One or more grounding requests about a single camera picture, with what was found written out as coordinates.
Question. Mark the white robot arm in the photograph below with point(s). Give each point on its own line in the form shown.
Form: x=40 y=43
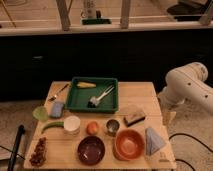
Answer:
x=187 y=82

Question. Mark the small metal cup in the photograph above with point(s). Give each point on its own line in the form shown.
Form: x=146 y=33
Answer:
x=112 y=127

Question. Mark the white paper cup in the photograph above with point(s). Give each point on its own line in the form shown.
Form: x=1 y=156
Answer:
x=72 y=124

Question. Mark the light green plastic cup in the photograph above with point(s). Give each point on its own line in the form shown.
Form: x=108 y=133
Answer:
x=40 y=113

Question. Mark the white dish brush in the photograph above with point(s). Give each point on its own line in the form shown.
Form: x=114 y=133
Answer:
x=95 y=101

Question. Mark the yellow corn cob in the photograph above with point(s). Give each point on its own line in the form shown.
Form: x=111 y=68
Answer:
x=85 y=85

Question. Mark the green plastic tray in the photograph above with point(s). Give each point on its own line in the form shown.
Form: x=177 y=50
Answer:
x=78 y=98

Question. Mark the orange fruit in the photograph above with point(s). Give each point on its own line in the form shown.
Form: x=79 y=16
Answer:
x=92 y=128

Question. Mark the blue sponge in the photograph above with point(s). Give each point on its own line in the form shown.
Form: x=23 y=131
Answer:
x=57 y=109

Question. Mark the orange bowl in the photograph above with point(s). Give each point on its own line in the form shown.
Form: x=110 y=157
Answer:
x=128 y=145

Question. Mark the dark purple bowl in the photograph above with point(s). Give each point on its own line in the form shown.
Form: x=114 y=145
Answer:
x=91 y=150

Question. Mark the white bottle on green base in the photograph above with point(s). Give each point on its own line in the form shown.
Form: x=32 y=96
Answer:
x=90 y=15

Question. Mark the blue folded cloth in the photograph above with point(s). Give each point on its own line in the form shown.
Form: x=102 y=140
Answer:
x=154 y=142

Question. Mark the black pole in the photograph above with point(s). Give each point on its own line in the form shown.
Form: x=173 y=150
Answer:
x=14 y=153

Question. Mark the brown grape bunch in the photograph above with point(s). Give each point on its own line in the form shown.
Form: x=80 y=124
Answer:
x=38 y=156

